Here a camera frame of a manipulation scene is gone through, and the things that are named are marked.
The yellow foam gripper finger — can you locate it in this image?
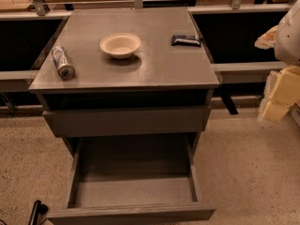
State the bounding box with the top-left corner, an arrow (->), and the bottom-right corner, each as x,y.
254,25 -> 278,50
258,66 -> 300,123

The black object at floor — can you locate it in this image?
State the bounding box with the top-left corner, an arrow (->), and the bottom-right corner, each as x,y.
28,200 -> 49,225

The closed grey top drawer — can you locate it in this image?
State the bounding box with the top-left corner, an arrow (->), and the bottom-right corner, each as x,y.
43,106 -> 211,137

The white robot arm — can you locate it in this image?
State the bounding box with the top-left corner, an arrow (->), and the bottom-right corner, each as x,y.
254,0 -> 300,127

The silver blue redbull can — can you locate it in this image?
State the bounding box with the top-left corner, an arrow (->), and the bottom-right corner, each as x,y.
52,46 -> 75,80

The beige paper bowl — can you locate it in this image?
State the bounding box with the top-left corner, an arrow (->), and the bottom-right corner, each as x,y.
99,33 -> 142,59

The metal frame rail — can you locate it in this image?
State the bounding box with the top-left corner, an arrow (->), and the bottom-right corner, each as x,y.
0,2 -> 299,21

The grey drawer cabinet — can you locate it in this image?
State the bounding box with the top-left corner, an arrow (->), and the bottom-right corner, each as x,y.
30,7 -> 218,150

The open grey middle drawer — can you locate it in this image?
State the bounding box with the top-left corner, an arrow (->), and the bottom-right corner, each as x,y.
48,134 -> 216,225

